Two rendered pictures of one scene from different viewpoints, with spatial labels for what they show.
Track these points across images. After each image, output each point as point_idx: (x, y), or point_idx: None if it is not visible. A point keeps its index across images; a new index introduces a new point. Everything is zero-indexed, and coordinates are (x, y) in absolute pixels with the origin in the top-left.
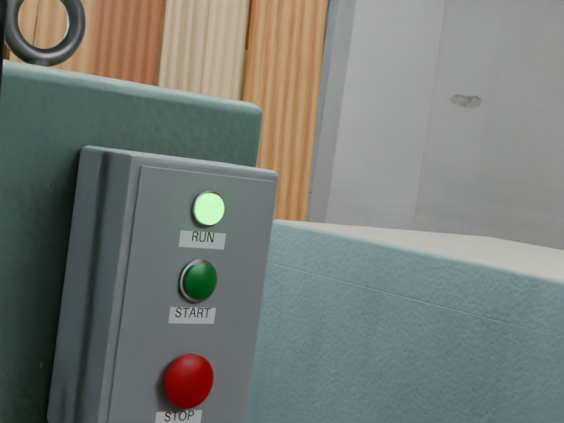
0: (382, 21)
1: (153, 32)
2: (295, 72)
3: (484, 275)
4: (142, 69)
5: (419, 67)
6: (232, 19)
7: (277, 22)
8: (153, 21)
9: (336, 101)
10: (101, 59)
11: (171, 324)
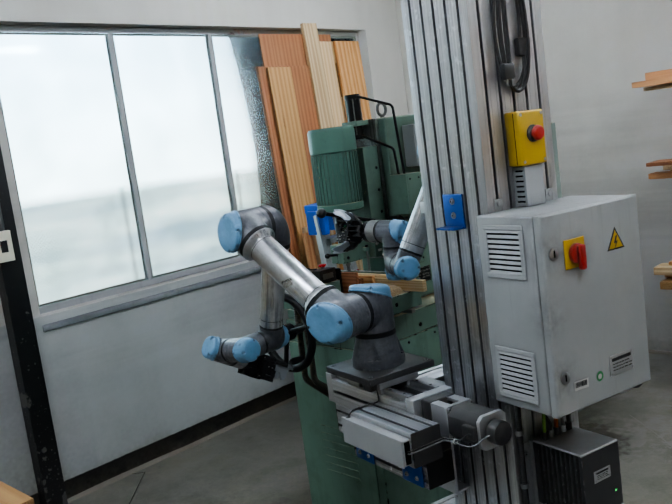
0: (380, 70)
1: (312, 100)
2: (360, 100)
3: None
4: (312, 114)
5: (398, 84)
6: (334, 87)
7: (349, 83)
8: (311, 96)
9: (372, 106)
10: (300, 114)
11: None
